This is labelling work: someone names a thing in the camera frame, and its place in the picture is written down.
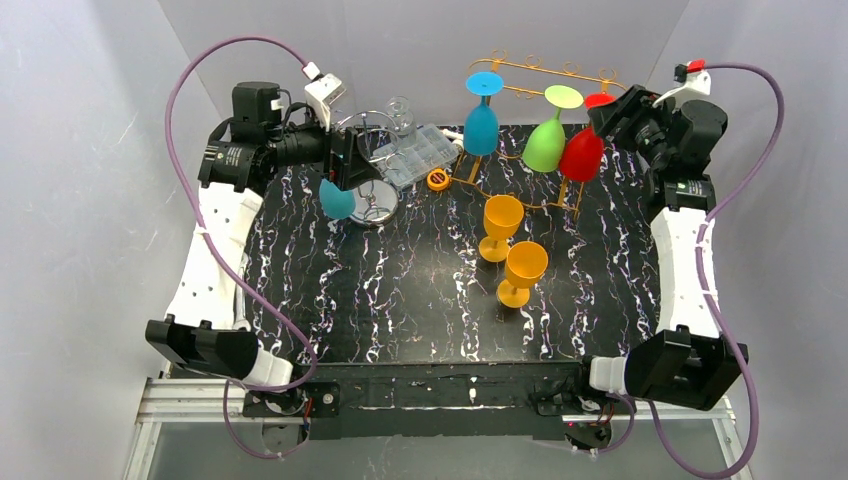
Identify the green plastic goblet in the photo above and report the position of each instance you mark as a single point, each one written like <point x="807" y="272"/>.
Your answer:
<point x="546" y="143"/>

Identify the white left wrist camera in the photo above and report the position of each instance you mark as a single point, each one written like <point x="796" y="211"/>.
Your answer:
<point x="321" y="91"/>

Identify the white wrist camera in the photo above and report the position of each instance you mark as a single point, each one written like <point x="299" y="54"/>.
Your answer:
<point x="321" y="91"/>
<point x="692" y="82"/>

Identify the clear plastic parts box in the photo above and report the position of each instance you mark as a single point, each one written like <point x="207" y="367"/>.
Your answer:
<point x="404" y="166"/>

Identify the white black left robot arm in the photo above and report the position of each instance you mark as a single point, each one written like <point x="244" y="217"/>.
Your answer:
<point x="200" y="331"/>

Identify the red plastic goblet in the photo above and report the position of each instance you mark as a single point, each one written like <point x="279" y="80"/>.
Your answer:
<point x="582" y="156"/>

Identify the chrome spiral glass rack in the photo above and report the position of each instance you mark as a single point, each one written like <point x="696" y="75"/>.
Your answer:
<point x="376" y="200"/>

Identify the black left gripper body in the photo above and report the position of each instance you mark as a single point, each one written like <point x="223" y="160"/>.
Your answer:
<point x="338" y="157"/>

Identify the blue plastic goblet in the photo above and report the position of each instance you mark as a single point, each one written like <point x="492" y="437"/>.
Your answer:
<point x="336" y="204"/>
<point x="481" y="128"/>

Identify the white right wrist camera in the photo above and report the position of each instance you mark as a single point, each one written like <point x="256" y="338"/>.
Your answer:
<point x="692" y="82"/>

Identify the yellow tape measure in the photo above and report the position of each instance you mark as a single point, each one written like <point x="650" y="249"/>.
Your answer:
<point x="438" y="180"/>

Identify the orange plastic goblet near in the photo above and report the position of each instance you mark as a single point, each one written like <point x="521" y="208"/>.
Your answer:
<point x="525" y="264"/>

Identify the clear glass wine glass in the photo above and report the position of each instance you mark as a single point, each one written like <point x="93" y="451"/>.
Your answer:
<point x="405" y="128"/>

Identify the white small tool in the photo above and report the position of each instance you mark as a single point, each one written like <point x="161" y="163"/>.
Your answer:
<point x="456" y="138"/>

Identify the orange plastic goblet far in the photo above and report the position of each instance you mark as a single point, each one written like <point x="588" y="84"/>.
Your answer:
<point x="502" y="215"/>

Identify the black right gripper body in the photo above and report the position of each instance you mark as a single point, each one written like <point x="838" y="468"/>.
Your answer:
<point x="632" y="120"/>

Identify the orange plastic goblet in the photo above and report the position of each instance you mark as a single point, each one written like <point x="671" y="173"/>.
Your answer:
<point x="525" y="264"/>
<point x="502" y="215"/>

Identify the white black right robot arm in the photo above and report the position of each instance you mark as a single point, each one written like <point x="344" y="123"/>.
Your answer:
<point x="688" y="361"/>

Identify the blue plastic goblet back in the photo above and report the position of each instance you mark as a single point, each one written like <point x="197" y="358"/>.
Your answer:
<point x="481" y="128"/>

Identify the gold wire glass rack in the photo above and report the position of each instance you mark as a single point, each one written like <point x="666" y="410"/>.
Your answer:
<point x="497" y="63"/>

